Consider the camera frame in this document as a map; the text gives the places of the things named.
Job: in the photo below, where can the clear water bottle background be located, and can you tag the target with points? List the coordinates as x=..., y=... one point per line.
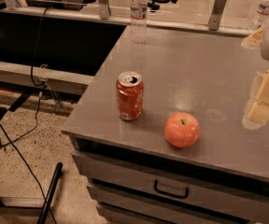
x=261, y=16

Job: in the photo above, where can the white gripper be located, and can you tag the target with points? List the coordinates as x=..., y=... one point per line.
x=257, y=112

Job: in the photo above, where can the black bar leaning on floor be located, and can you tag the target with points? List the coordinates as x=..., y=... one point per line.
x=45, y=210

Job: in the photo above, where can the black drawer handle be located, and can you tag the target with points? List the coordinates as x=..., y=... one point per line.
x=171, y=189

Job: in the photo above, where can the red apple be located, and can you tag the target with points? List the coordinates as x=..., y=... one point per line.
x=182, y=130

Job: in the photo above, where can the metal bracket right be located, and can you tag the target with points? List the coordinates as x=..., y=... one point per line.
x=216, y=15

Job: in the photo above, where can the orange soda can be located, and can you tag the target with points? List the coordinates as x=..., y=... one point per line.
x=130, y=91

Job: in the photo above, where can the metal bracket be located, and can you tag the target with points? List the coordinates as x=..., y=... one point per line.
x=104, y=9
x=216, y=15

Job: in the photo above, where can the clear water bottle on table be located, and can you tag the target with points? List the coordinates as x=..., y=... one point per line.
x=139, y=20

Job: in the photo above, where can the metal bracket left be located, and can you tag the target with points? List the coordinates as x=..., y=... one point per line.
x=104, y=9

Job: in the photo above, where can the grey drawer cabinet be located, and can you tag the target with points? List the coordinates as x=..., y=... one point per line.
x=132, y=187

